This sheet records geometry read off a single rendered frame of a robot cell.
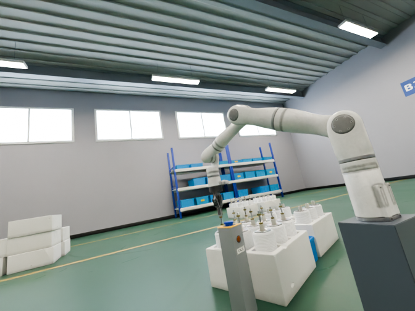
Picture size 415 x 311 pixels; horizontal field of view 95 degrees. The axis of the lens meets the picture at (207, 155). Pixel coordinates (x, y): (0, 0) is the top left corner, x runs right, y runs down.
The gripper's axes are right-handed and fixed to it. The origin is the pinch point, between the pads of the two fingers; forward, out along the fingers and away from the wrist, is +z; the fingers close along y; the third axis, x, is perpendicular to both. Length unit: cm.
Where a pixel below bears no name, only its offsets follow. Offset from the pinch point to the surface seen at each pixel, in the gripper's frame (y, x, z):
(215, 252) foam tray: 6.8, -3.7, 18.4
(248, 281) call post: 24.2, 13.7, 24.4
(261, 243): 14.6, 20.2, 13.9
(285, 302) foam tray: 20.0, 24.8, 33.4
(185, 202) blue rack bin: -376, -207, -4
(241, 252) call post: 24.9, 13.5, 13.7
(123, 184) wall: -327, -364, -81
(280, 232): 3.6, 28.3, 12.7
